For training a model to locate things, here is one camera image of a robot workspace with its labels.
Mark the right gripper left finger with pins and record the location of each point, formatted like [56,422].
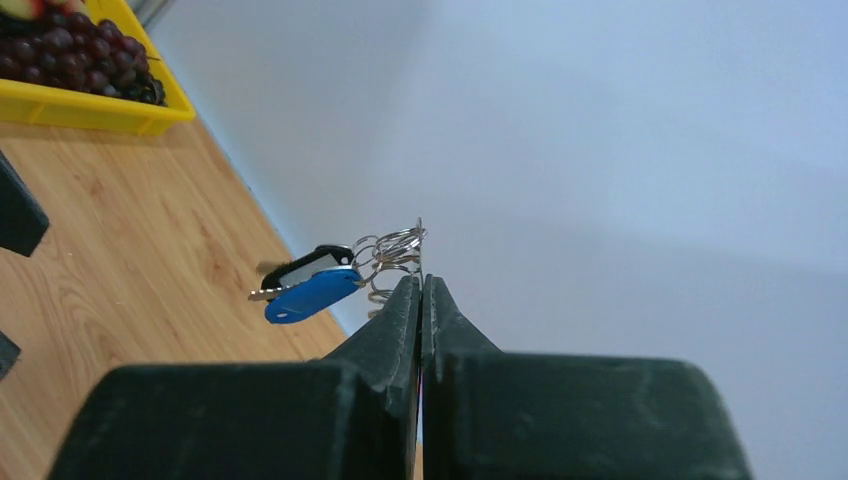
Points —
[351,414]

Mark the dark purple grape bunch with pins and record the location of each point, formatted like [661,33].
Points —
[74,52]

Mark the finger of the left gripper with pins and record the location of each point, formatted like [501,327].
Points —
[9,355]
[24,223]

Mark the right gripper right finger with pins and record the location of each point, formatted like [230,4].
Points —
[492,414]

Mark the yellow plastic fruit tray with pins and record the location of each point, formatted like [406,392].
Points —
[43,105]

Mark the blue key tag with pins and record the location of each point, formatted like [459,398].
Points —
[307,298]

